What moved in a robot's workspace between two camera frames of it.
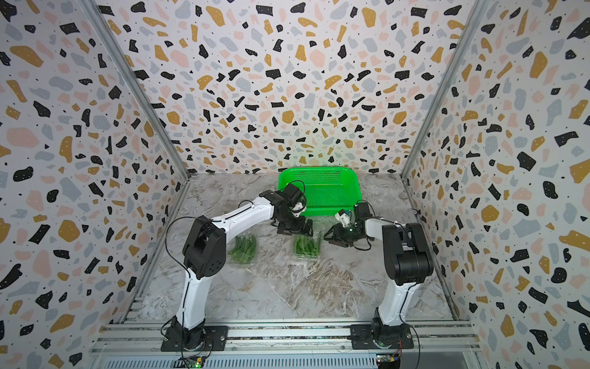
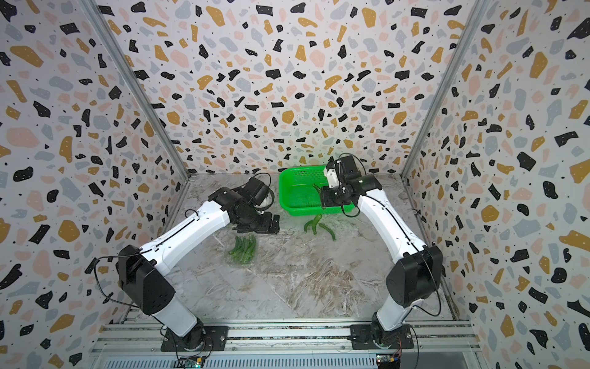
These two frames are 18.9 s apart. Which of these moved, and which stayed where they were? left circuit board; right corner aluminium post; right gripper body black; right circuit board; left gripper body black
Moved: left gripper body black; right gripper body black
Stayed: right corner aluminium post; left circuit board; right circuit board
